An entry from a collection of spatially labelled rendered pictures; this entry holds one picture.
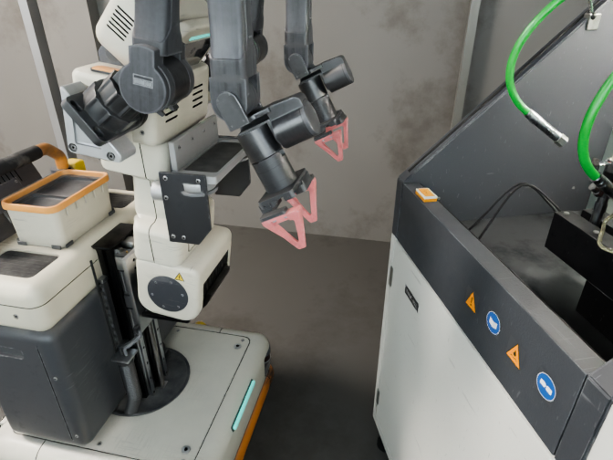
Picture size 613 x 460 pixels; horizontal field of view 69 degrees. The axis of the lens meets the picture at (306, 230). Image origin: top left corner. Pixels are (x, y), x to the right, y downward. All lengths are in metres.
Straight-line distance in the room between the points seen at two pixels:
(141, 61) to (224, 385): 1.04
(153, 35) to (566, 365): 0.72
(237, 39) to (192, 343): 1.18
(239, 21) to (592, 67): 0.86
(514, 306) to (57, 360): 0.98
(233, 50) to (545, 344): 0.60
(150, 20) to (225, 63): 0.12
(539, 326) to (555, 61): 0.68
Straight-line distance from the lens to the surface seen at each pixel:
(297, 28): 1.10
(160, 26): 0.73
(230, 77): 0.69
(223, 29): 0.69
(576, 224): 0.97
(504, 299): 0.78
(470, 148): 1.16
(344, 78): 1.10
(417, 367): 1.18
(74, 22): 2.94
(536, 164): 1.28
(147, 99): 0.74
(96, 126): 0.81
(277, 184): 0.72
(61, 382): 1.26
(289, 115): 0.69
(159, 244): 1.05
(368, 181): 2.61
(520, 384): 0.80
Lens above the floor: 1.37
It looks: 29 degrees down
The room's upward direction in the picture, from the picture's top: straight up
